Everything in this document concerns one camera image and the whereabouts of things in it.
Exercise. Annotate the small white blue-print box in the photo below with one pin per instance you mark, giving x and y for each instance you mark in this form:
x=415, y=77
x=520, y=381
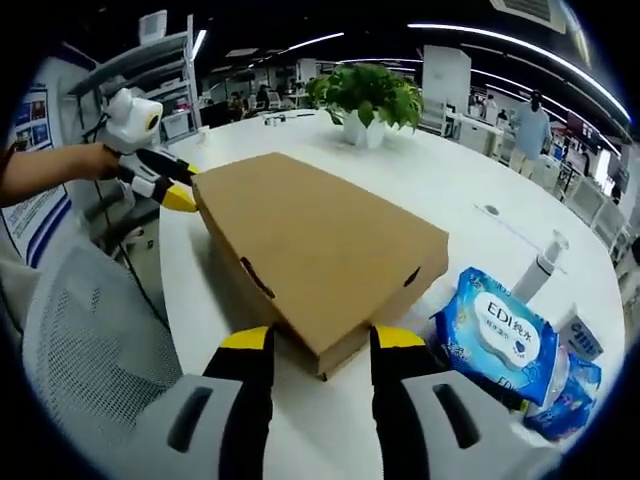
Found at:
x=582, y=337

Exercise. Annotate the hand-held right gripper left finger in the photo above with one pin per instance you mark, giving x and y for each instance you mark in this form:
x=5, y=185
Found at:
x=240, y=390

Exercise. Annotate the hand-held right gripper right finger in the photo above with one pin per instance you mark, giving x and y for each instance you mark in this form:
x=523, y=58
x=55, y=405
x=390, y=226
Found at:
x=400, y=395

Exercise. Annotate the black pen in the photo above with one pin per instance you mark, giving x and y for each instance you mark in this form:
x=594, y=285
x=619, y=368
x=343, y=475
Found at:
x=302, y=115

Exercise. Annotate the grey mesh office chair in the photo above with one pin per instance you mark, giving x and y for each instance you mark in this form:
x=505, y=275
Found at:
x=90, y=340

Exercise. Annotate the blue soft wet wipes pack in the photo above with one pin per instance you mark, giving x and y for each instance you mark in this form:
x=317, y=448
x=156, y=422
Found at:
x=500, y=330

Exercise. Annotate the ceiling air conditioner vent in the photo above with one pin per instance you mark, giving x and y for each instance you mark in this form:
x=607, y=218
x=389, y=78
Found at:
x=530, y=12

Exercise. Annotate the grey metal shelf rack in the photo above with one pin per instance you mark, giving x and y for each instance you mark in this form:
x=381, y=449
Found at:
x=150, y=60

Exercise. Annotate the long ceiling light strip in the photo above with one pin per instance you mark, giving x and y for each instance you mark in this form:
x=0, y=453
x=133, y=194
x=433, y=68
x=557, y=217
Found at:
x=450, y=28

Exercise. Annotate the green potted plant white pot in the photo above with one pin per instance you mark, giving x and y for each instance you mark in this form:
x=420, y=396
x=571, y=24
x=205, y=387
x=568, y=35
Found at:
x=370, y=95

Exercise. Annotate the blue-framed wall poster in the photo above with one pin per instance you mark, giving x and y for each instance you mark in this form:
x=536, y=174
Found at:
x=35, y=130

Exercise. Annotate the white spray bottle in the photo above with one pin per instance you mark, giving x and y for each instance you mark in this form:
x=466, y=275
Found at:
x=537, y=272

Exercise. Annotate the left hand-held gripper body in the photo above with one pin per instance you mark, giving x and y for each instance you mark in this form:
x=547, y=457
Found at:
x=132, y=122

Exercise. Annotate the white table socket panel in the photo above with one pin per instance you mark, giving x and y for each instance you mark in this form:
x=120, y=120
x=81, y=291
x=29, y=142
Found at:
x=505, y=215

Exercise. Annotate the brown cardboard shoe box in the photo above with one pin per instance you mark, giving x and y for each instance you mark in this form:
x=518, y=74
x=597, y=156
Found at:
x=310, y=240

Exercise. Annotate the person's left hand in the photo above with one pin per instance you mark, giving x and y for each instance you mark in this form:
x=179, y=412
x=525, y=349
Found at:
x=102, y=162

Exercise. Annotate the dark blue soft packet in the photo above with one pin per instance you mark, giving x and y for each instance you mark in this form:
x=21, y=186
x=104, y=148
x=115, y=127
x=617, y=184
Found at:
x=570, y=400

